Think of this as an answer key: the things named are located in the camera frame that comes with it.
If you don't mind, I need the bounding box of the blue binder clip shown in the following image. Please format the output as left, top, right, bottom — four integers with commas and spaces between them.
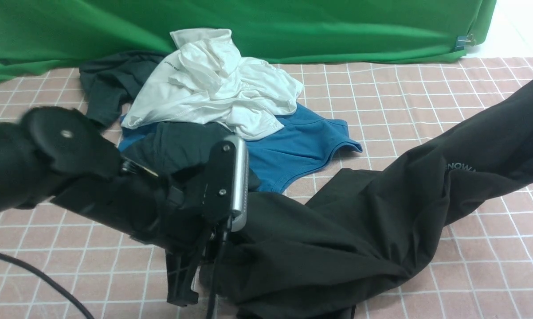
454, 34, 477, 52

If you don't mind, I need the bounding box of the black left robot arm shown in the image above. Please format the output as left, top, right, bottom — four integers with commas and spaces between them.
0, 106, 248, 307

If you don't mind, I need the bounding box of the green backdrop cloth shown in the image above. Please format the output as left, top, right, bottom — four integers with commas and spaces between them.
0, 0, 496, 83

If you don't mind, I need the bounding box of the white shirt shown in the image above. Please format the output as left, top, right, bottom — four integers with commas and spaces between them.
121, 28, 303, 140

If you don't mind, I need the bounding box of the blue shirt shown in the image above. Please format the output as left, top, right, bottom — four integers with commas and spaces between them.
118, 105, 362, 194

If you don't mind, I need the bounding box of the dark gray long-sleeve shirt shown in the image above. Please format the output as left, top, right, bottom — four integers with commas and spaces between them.
215, 79, 533, 319

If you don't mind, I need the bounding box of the pink checkered tablecloth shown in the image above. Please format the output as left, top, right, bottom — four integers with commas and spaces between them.
0, 56, 533, 319

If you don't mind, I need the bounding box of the dark teal shirt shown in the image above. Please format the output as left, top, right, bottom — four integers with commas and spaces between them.
78, 51, 231, 179

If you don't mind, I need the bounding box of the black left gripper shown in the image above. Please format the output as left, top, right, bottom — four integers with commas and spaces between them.
129, 177, 231, 307

